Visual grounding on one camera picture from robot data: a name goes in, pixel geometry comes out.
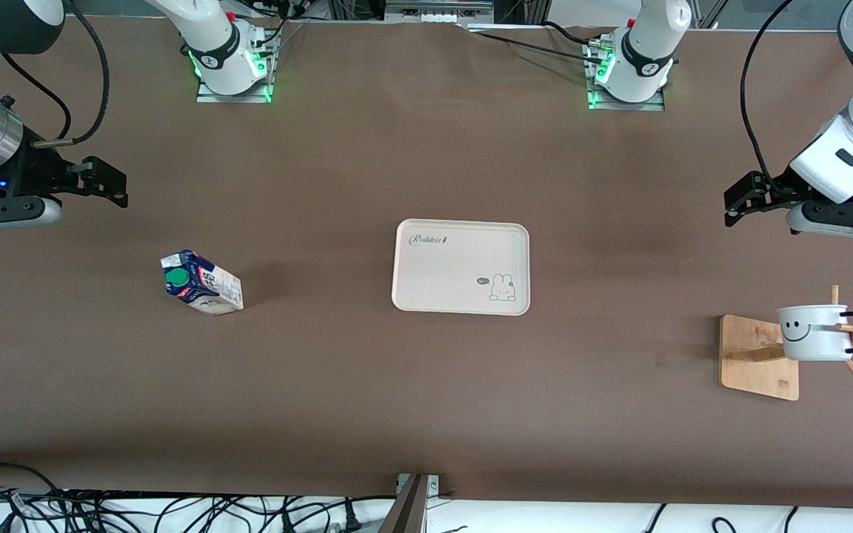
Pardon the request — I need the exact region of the white smiley mug black handle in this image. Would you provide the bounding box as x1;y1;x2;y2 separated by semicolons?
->
777;305;853;363

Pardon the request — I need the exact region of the black base power cable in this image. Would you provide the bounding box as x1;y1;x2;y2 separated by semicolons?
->
471;30;605;67
541;21;616;47

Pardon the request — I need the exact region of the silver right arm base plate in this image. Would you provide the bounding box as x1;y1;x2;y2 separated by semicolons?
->
195;74;273;103

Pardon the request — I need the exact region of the cream rabbit print tray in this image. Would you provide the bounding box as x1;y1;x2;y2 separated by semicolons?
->
391;219;531;317

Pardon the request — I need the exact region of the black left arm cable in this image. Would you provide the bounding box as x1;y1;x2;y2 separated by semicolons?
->
739;0;799;186

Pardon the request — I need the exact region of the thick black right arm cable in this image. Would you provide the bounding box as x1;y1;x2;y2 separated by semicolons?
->
34;0;111;147

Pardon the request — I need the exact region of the blue milk carton green cap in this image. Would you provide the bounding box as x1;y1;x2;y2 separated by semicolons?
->
160;249;244;317

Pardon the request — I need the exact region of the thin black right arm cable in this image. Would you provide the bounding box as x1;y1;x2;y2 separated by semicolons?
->
1;52;73;144

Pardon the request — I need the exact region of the silver socket strip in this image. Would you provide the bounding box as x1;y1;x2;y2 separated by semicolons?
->
384;0;494;24

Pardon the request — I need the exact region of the wooden cup rack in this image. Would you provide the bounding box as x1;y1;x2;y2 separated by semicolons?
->
719;285;853;402

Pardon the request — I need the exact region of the tangled black cable bundle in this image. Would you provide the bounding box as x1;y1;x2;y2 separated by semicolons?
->
0;463;398;533

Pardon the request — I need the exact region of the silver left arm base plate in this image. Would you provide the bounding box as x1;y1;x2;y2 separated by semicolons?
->
586;41;666;112

